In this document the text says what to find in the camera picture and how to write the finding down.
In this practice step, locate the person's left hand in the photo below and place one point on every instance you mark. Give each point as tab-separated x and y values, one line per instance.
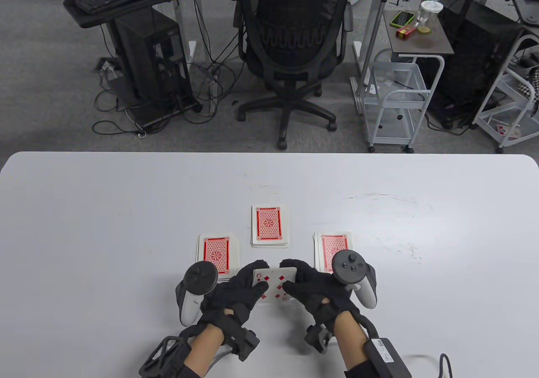
231	302

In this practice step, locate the person's right hand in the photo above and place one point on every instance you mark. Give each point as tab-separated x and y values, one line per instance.
324	298

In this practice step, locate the pile of dealt red-backed cards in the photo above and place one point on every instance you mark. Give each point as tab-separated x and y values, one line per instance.
269	226
324	243
217	249
276	279

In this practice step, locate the person's left forearm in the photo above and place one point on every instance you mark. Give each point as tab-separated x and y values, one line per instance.
202	350

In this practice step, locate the black left forearm sensor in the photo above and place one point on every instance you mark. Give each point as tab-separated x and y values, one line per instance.
162	355

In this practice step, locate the red white card pack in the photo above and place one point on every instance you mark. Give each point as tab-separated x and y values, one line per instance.
507	131

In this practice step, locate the black white right hand controller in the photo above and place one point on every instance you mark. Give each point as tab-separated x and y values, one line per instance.
349	264

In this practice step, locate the white left hand controller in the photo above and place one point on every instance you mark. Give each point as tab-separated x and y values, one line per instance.
187	306

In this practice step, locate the black wrist sensor box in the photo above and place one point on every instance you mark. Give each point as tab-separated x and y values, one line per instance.
385	355

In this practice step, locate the black stand base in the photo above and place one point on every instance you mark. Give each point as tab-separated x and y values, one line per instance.
168	115

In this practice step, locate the white metal cart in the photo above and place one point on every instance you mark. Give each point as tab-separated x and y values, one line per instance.
490	131
406	105

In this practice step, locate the black mesh office chair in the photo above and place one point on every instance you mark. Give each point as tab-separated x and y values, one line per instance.
294	79

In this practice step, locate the black computer tower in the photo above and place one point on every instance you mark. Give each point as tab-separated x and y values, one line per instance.
147	54
471	58

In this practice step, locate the small red box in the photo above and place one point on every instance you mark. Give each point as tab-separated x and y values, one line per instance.
405	33

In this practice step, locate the white desk leg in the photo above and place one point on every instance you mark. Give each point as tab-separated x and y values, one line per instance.
181	28

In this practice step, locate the brown side table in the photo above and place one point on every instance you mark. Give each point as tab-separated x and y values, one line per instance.
438	43

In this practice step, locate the green-edged smartphone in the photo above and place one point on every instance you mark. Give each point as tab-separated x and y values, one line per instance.
402	18

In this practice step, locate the black white checkered board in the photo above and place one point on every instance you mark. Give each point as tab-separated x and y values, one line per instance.
531	85

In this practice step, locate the clear lidded jar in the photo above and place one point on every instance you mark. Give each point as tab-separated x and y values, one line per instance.
429	16

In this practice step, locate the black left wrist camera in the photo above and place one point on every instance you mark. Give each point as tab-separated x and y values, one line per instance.
244	342

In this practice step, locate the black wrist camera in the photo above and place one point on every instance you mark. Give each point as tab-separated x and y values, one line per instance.
318	340
244	342

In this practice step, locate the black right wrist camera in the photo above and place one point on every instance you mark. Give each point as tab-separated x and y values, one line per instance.
318	340

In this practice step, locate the aluminium frame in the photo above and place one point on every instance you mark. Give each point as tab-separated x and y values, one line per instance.
376	28

